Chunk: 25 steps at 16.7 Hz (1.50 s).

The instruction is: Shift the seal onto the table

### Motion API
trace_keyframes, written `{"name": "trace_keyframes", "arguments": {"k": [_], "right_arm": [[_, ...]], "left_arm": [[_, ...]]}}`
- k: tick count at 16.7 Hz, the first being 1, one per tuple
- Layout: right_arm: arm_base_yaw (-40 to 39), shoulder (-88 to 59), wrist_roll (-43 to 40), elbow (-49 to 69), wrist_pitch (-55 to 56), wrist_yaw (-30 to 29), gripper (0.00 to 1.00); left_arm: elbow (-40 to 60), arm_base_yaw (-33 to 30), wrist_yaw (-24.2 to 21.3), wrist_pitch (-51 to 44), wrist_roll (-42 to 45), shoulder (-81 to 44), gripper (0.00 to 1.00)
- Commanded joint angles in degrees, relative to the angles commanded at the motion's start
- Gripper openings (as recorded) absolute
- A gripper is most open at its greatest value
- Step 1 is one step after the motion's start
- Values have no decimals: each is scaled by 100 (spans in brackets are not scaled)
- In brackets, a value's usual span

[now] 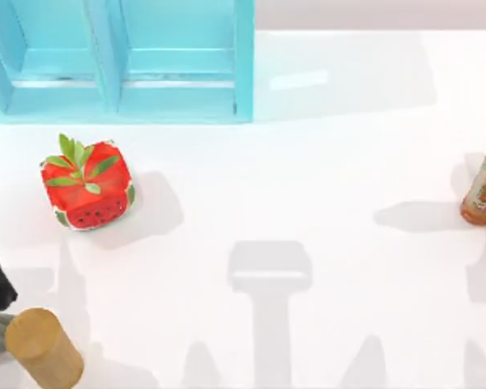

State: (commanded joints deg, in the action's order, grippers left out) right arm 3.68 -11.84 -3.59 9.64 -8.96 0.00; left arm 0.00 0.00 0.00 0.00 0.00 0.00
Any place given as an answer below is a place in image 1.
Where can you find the watermelon plant pot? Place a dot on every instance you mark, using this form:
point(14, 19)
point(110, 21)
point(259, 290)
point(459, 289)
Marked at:
point(90, 194)

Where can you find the light blue rack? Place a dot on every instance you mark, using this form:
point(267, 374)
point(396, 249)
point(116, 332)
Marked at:
point(117, 61)

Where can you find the orange bottle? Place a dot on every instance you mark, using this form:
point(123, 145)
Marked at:
point(483, 190)

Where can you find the wooden cylinder cup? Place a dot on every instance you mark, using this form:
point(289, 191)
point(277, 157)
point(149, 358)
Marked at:
point(44, 348)

